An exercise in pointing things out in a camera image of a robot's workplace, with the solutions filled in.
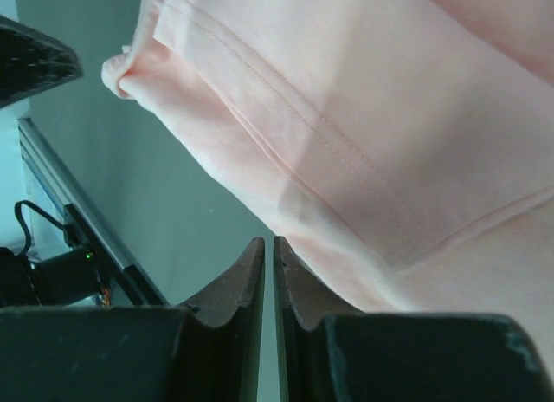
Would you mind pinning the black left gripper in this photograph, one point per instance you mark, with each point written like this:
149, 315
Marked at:
32, 62

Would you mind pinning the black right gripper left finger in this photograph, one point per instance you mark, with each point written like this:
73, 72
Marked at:
205, 349

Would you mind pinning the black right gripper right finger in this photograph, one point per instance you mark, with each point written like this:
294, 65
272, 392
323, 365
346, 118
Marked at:
330, 351

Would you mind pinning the pink t shirt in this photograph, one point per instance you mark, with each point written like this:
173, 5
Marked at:
404, 148

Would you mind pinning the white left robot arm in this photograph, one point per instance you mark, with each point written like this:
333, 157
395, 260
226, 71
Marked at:
59, 281

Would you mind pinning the aluminium frame rail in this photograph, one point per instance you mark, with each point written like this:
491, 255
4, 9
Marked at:
122, 282

